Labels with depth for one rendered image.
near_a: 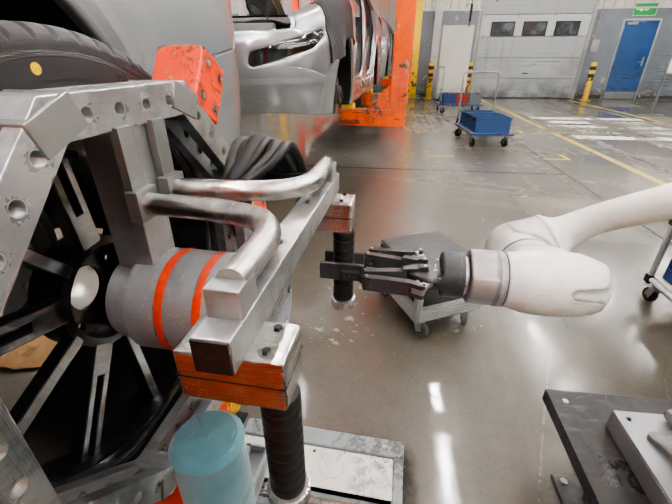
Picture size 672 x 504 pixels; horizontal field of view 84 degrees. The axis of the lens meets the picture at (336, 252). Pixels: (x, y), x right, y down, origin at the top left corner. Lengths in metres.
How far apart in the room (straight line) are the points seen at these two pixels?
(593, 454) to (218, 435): 0.92
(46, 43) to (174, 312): 0.31
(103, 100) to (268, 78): 2.51
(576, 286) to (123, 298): 0.61
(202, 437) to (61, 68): 0.45
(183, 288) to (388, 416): 1.12
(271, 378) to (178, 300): 0.22
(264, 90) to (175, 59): 2.32
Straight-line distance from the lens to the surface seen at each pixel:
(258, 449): 1.23
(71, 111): 0.42
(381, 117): 4.05
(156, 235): 0.52
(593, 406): 1.31
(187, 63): 0.63
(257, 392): 0.31
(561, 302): 0.64
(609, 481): 1.16
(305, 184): 0.48
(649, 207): 0.78
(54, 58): 0.54
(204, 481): 0.52
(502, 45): 13.81
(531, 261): 0.63
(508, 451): 1.50
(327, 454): 1.29
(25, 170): 0.39
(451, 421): 1.51
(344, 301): 0.67
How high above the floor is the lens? 1.15
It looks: 27 degrees down
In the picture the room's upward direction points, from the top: straight up
